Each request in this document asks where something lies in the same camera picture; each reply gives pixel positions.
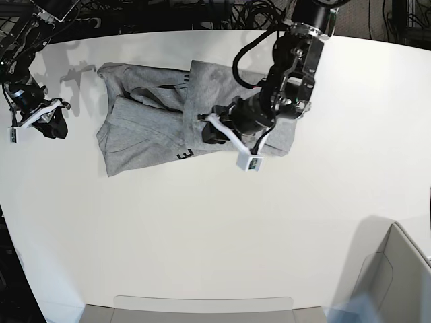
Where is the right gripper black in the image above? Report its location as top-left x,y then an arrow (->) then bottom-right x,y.
6,82 -> 68,139

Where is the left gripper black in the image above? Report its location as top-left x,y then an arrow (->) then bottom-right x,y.
201,96 -> 275,145

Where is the grey T-shirt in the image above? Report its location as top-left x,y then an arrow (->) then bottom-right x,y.
95,59 -> 298,178

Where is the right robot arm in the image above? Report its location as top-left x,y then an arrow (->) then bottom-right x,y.
1,1 -> 80,143

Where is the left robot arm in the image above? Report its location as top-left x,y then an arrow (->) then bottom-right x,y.
198,1 -> 339,153

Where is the white power strip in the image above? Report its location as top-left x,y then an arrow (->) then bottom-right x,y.
73,17 -> 102,29

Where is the grey tray front edge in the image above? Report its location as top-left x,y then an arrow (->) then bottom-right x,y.
80,295 -> 327,322

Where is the grey bin right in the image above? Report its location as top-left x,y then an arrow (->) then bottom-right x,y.
348,222 -> 430,322

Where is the black cable coil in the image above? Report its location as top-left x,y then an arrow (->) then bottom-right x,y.
232,0 -> 297,32

